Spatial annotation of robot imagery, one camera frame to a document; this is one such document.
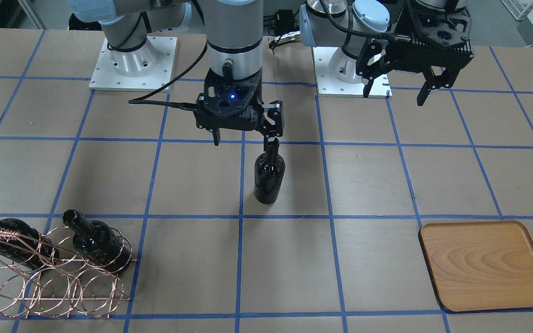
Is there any copper wire bottle basket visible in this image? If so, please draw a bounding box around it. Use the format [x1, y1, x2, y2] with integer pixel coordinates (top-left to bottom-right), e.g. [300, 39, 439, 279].
[0, 226, 130, 320]

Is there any wooden tray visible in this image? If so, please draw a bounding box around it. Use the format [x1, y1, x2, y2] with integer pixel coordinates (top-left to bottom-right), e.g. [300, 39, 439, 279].
[419, 221, 533, 312]

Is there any dark wine bottle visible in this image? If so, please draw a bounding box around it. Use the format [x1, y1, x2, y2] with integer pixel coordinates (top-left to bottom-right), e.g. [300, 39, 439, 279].
[254, 137, 285, 204]
[0, 218, 59, 271]
[62, 210, 130, 273]

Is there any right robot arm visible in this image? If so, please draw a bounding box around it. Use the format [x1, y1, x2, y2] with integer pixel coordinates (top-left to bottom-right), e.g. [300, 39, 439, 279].
[68, 0, 284, 150]

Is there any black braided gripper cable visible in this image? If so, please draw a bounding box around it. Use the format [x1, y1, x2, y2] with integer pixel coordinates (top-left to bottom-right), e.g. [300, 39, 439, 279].
[318, 0, 410, 42]

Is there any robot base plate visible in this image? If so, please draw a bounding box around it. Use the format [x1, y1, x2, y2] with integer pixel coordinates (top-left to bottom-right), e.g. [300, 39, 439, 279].
[312, 47, 366, 98]
[89, 37, 178, 92]

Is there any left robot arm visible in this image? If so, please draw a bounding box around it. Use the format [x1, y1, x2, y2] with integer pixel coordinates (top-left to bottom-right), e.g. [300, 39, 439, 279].
[298, 0, 475, 106]

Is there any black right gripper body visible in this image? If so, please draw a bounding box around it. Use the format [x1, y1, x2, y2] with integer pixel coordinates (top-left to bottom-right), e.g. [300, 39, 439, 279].
[195, 70, 265, 131]

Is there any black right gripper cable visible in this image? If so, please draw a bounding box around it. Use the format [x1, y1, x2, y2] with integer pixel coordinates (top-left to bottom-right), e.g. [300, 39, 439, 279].
[128, 44, 209, 111]

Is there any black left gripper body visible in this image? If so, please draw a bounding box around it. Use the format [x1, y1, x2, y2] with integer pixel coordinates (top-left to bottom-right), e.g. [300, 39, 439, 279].
[384, 0, 475, 73]

